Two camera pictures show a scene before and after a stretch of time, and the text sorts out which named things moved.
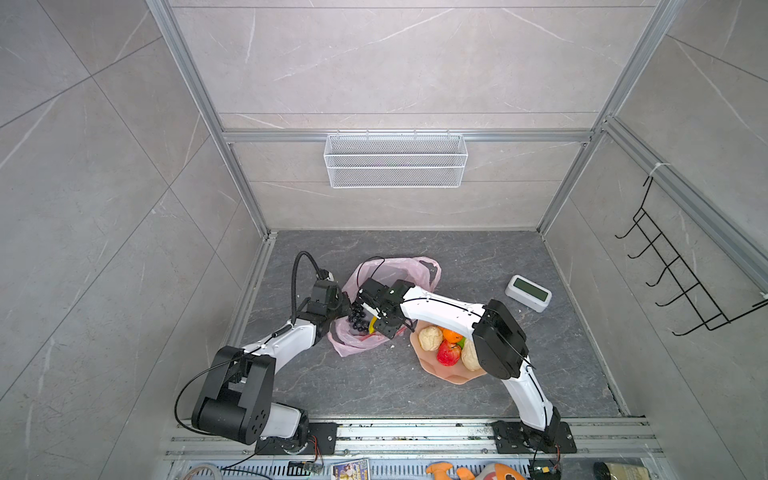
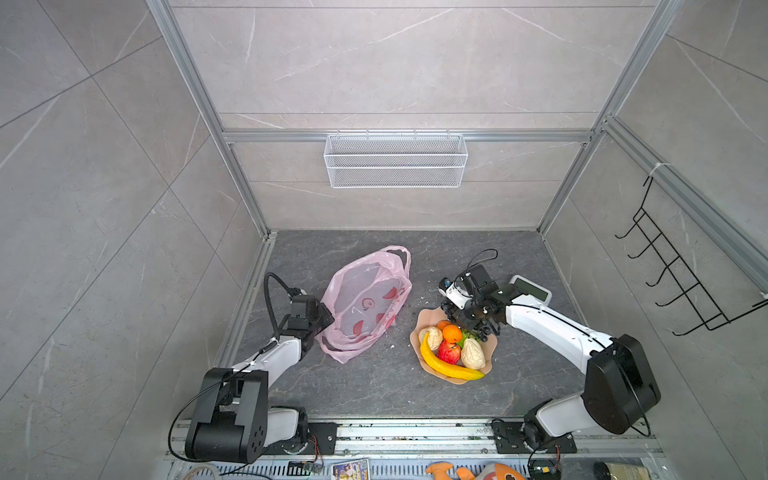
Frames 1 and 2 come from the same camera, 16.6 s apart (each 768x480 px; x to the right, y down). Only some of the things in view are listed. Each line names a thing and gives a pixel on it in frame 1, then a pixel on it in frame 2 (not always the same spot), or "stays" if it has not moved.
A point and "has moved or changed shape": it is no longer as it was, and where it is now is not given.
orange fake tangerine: (452, 336) stays
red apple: (448, 354) stays
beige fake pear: (469, 356) stays
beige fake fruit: (430, 337) stays
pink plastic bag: (420, 273) has moved or changed shape
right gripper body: (386, 328) to (470, 314)
